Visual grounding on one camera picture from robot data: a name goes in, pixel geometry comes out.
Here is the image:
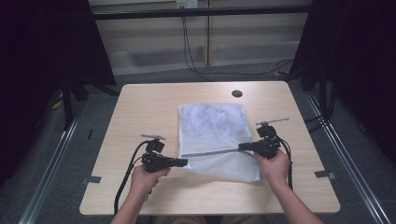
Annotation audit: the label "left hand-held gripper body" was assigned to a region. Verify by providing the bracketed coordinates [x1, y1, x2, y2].
[140, 133, 173, 174]

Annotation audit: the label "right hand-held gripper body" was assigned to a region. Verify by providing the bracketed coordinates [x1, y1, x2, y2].
[251, 117, 290, 161]

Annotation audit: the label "white mesh laundry bag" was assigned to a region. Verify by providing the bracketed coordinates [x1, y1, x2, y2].
[177, 102, 262, 183]

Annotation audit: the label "person's left hand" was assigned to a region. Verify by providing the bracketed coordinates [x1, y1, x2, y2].
[128, 164, 172, 201]

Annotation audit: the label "person's right hand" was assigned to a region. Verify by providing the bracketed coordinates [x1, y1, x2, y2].
[253, 149, 292, 189]

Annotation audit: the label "white garment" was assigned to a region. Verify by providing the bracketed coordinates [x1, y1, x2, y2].
[181, 104, 248, 142]

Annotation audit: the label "grey tape piece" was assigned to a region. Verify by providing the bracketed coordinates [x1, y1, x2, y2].
[80, 175, 103, 186]
[314, 170, 337, 181]

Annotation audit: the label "black metal stand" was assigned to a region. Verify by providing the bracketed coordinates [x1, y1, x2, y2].
[318, 63, 332, 120]
[60, 73, 120, 132]

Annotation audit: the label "black curtain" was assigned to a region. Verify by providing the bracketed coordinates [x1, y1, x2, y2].
[288, 0, 396, 164]
[0, 0, 117, 190]

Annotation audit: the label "black horizontal bar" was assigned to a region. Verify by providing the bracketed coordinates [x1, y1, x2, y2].
[90, 5, 313, 21]

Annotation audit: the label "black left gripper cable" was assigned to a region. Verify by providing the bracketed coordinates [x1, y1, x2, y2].
[113, 139, 153, 217]

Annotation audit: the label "black floor cables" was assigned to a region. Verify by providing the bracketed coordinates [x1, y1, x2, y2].
[304, 85, 337, 134]

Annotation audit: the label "black wall cable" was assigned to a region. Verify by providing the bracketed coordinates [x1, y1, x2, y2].
[181, 16, 216, 82]
[183, 16, 295, 77]

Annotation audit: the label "metal floor rail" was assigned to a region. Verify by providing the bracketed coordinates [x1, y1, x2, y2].
[304, 91, 392, 224]
[18, 114, 81, 224]

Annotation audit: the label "light wooden vertical post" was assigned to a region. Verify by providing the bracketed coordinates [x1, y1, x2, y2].
[203, 0, 213, 67]

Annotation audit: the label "white wall outlet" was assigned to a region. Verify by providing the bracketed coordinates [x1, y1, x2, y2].
[175, 0, 200, 9]

